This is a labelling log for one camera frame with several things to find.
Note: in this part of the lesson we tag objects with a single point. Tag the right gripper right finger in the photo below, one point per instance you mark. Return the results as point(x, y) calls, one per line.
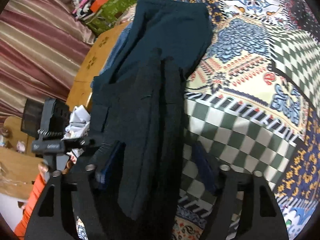
point(208, 167)

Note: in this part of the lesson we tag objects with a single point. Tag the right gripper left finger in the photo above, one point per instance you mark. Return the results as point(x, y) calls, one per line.
point(109, 170)

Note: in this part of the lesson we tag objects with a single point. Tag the black pants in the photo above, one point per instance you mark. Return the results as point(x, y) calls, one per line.
point(144, 111)

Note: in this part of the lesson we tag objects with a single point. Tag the orange sleeve forearm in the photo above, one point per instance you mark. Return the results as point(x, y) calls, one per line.
point(37, 189)

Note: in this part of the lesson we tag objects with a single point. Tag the left hand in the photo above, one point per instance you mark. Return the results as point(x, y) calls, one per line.
point(44, 169)

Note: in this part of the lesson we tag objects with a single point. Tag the white crumpled cloth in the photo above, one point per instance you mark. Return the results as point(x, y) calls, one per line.
point(78, 123)

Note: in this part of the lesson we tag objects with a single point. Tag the wooden lap desk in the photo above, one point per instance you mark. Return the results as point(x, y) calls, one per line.
point(81, 92)

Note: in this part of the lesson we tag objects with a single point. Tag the striped maroon curtain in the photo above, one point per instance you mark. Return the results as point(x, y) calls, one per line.
point(42, 49)

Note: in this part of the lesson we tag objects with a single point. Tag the patchwork patterned bedsheet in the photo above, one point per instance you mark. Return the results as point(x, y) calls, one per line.
point(253, 103)

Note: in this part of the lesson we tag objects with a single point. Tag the folded blue jeans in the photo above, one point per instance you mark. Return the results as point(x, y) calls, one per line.
point(122, 39)

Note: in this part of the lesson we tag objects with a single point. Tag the green fabric bag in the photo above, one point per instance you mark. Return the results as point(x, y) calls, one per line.
point(107, 15)

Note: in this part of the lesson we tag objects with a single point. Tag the folded dark teal garment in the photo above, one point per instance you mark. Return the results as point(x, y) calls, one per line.
point(179, 31)

